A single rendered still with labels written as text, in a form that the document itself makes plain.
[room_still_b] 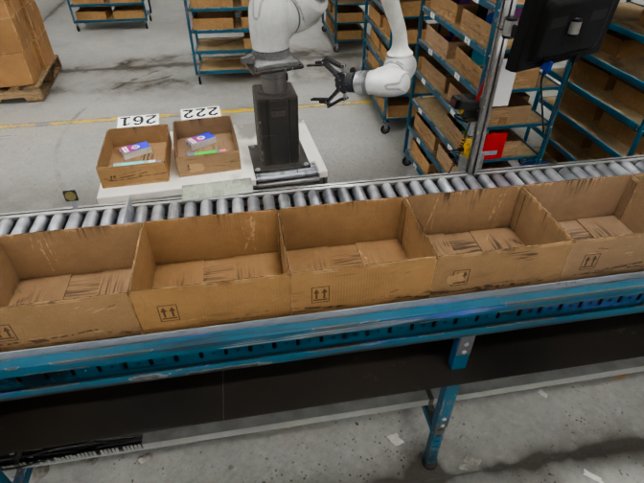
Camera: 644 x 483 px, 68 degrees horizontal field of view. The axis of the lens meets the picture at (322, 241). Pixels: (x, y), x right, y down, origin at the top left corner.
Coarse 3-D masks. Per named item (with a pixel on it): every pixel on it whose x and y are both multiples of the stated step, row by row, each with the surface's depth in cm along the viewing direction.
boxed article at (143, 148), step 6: (138, 144) 229; (144, 144) 229; (120, 150) 226; (126, 150) 224; (132, 150) 224; (138, 150) 225; (144, 150) 227; (150, 150) 229; (126, 156) 224; (132, 156) 225
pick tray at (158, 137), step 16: (112, 128) 229; (128, 128) 231; (144, 128) 232; (160, 128) 234; (112, 144) 233; (128, 144) 235; (160, 144) 236; (112, 160) 224; (128, 160) 223; (144, 160) 223; (160, 160) 223; (112, 176) 204; (128, 176) 205; (144, 176) 207; (160, 176) 208
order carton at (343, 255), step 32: (288, 224) 146; (320, 224) 148; (352, 224) 150; (384, 224) 152; (416, 224) 138; (288, 256) 150; (320, 256) 150; (352, 256) 150; (384, 256) 150; (416, 256) 141; (320, 288) 125; (352, 288) 127; (384, 288) 129; (416, 288) 131
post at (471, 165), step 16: (512, 0) 172; (496, 32) 180; (496, 48) 181; (496, 64) 186; (496, 80) 190; (480, 112) 199; (480, 128) 202; (480, 144) 207; (464, 160) 216; (480, 160) 217
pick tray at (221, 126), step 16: (176, 128) 238; (192, 128) 240; (208, 128) 242; (224, 128) 245; (176, 144) 232; (224, 144) 236; (176, 160) 208; (192, 160) 210; (208, 160) 212; (224, 160) 214; (240, 160) 216
